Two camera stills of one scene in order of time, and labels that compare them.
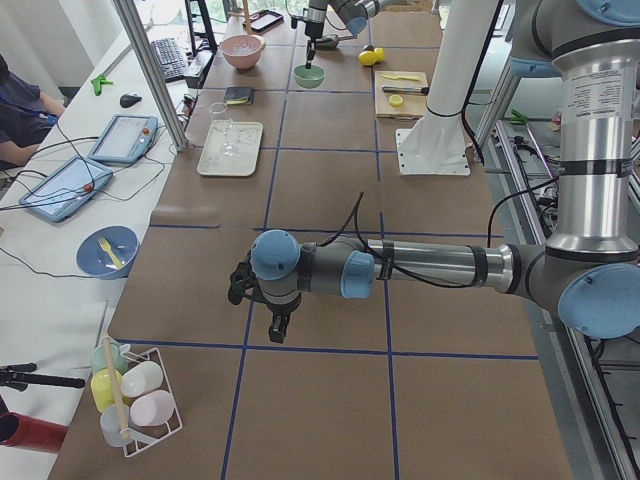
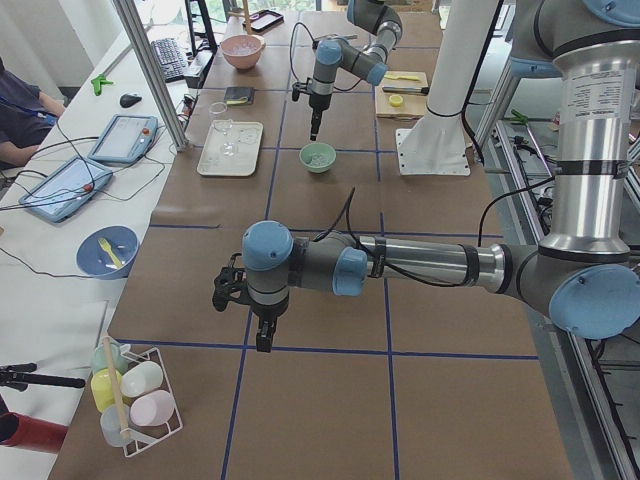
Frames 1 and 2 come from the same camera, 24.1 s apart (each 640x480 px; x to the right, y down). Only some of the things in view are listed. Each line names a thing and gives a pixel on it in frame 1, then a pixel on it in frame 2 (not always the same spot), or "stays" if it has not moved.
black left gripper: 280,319 to 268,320
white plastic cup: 140,378 stays
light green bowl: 309,77 to 318,157
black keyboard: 169,58 stays
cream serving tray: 231,149 stays
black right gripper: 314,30 to 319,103
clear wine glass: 220,119 stays
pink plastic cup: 152,409 stays
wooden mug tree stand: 245,15 stays
